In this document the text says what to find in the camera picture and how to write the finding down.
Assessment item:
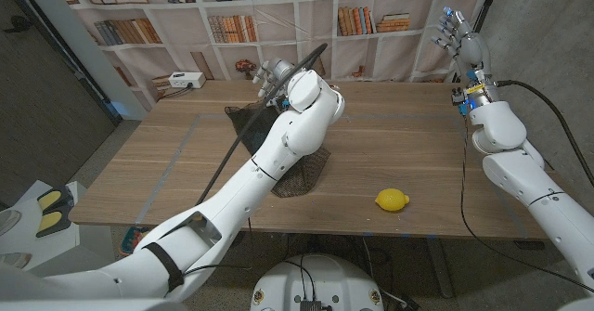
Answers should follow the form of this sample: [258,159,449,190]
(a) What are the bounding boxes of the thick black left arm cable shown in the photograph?
[194,42,329,206]

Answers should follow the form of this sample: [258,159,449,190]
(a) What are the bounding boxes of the white sneaker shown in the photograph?
[0,208,22,237]
[0,253,32,270]

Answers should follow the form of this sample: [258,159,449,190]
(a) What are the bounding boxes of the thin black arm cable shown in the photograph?
[183,217,254,275]
[458,115,594,293]

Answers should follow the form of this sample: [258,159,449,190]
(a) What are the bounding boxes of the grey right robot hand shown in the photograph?
[430,6,501,116]

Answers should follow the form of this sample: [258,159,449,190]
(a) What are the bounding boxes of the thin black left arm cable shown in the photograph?
[183,217,254,275]

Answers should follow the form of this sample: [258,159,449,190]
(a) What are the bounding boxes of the grey tape outline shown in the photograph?
[134,110,516,227]

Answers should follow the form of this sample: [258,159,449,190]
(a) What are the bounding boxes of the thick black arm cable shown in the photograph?
[496,79,594,189]
[194,42,329,206]

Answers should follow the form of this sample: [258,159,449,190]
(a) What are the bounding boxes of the metal table leg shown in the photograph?
[424,236,455,299]

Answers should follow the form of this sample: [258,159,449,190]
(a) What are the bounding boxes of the dark grey door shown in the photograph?
[0,0,117,205]

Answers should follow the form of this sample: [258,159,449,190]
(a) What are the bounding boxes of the black door handle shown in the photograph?
[3,14,32,34]

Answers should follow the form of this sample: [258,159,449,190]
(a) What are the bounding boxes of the white floor platform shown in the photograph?
[0,179,116,279]

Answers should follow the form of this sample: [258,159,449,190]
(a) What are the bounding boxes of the printed bookshelf backdrop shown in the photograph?
[48,0,500,112]

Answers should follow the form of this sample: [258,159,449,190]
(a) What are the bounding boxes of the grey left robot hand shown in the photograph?
[252,58,298,112]

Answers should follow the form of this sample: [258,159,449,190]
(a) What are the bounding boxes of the white power strip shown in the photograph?
[167,71,207,90]

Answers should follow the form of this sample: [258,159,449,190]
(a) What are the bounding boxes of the white robot torso base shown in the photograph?
[250,253,385,311]

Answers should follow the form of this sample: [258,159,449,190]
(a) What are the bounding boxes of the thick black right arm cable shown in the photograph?
[496,79,594,189]

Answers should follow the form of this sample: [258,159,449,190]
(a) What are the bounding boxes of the black power strip cable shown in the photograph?
[160,84,194,99]

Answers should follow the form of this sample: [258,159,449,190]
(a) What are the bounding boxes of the yellow lemon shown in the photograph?
[374,188,411,213]

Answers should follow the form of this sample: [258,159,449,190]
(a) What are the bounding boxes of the yellow black foot pedal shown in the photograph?
[35,185,75,238]

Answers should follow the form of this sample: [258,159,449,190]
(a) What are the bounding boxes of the colourful floor item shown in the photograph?
[119,226,152,256]

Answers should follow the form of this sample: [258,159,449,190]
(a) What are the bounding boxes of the black mesh netting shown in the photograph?
[225,100,332,199]

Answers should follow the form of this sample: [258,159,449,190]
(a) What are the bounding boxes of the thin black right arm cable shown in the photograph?
[458,115,594,293]

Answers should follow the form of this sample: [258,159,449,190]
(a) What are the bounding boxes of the black backdrop stand pole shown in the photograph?
[452,0,502,84]

